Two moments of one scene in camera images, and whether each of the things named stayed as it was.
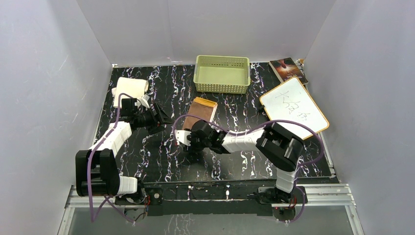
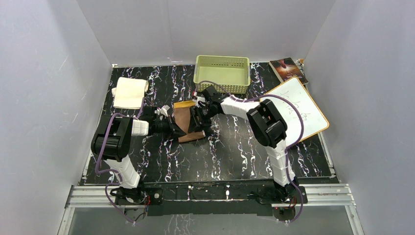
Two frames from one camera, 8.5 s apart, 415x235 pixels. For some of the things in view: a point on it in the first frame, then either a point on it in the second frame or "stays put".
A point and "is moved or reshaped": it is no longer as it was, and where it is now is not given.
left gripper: (153, 129) -> (174, 131)
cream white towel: (135, 88) stays put
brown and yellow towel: (200, 107) is moved or reshaped
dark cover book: (285, 68) stays put
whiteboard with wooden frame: (288, 101) stays put
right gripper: (192, 148) -> (196, 124)
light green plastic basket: (223, 74) stays put
